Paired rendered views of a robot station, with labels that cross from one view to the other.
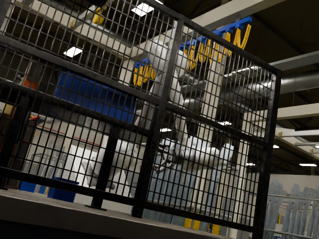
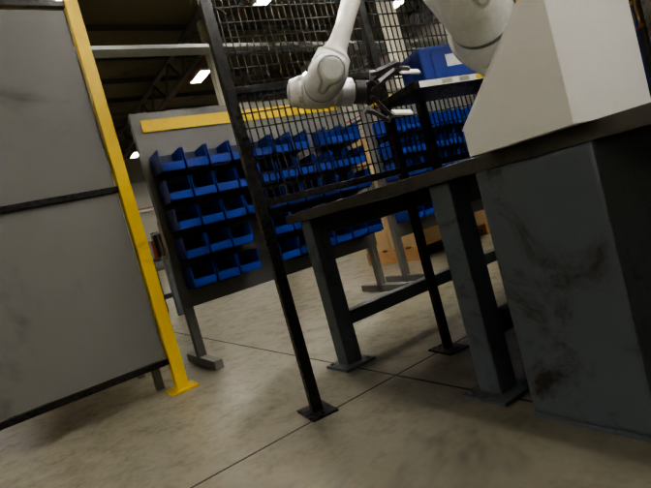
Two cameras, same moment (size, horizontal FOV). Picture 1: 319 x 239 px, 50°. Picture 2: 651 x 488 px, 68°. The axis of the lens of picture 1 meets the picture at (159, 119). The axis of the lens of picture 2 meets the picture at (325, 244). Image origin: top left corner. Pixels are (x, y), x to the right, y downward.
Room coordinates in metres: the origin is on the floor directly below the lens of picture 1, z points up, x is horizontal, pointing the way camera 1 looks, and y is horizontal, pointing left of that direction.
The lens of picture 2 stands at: (3.22, -0.30, 0.65)
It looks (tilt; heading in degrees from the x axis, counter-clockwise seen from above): 3 degrees down; 182
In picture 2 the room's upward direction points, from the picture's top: 15 degrees counter-clockwise
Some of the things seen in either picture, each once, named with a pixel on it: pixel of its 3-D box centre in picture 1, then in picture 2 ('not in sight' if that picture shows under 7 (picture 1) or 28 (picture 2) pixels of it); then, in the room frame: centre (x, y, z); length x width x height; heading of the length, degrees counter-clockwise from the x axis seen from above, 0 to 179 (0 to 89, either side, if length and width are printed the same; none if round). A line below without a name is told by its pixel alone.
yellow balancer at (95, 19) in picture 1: (94, 33); not in sight; (4.12, 1.10, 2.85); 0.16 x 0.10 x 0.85; 35
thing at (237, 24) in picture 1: (179, 56); not in sight; (4.53, -0.08, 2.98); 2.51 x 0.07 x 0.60; 35
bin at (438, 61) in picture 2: (94, 101); (444, 68); (1.28, 0.27, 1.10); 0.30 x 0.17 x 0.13; 109
